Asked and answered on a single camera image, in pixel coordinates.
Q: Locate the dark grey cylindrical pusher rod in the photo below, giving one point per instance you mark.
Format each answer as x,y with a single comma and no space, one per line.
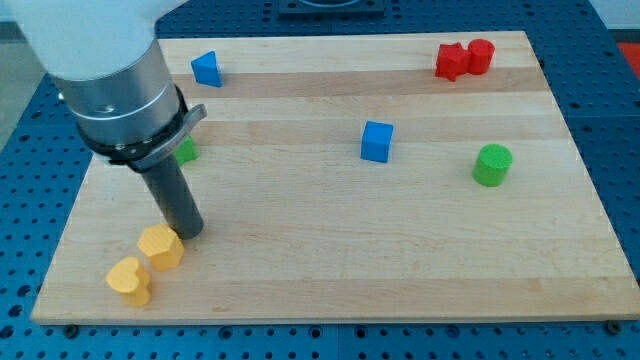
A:
172,194

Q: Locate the black clamp ring with lever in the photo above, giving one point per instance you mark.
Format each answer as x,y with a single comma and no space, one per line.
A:
121,143

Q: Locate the green cylinder block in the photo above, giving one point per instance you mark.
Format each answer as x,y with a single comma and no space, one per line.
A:
492,165

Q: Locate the green block behind arm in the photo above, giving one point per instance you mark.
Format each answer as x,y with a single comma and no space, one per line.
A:
186,152

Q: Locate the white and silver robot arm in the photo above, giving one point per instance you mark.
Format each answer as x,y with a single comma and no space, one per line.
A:
105,60

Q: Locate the yellow hexagon block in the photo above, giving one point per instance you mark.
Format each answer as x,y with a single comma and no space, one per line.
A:
162,247

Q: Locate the yellow heart block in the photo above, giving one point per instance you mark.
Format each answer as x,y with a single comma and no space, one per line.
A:
131,281

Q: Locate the blue triangle block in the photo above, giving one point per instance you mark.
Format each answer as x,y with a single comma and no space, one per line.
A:
206,70

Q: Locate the blue cube block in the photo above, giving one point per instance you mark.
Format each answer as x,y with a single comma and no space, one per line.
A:
376,141

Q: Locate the light wooden board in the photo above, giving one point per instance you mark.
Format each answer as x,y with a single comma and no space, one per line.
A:
299,229

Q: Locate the red star block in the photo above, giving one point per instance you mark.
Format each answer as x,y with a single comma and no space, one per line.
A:
452,61

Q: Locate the red cylinder block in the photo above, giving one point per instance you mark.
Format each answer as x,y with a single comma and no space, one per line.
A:
481,52

